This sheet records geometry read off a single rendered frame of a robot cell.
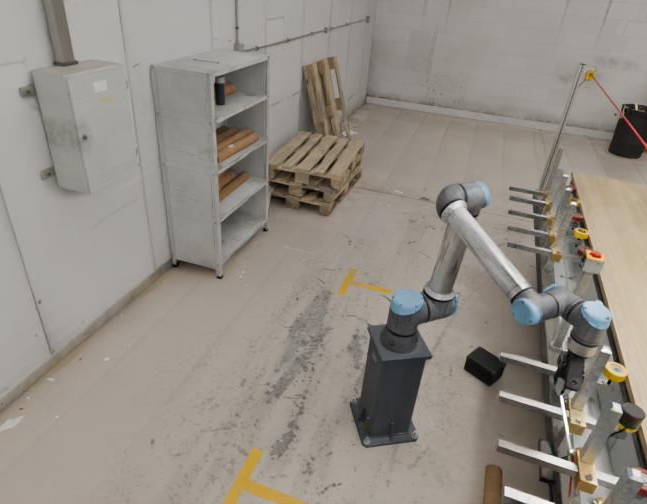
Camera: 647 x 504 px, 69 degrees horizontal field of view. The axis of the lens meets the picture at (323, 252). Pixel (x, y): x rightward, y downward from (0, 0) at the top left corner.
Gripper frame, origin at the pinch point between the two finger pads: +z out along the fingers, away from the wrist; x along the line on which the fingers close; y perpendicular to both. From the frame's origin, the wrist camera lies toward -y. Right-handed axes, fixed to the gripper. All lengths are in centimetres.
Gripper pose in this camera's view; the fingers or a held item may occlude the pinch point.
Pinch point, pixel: (560, 394)
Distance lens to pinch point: 194.7
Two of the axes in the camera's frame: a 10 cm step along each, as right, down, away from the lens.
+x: -9.4, -2.4, 2.6
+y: 3.5, -4.7, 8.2
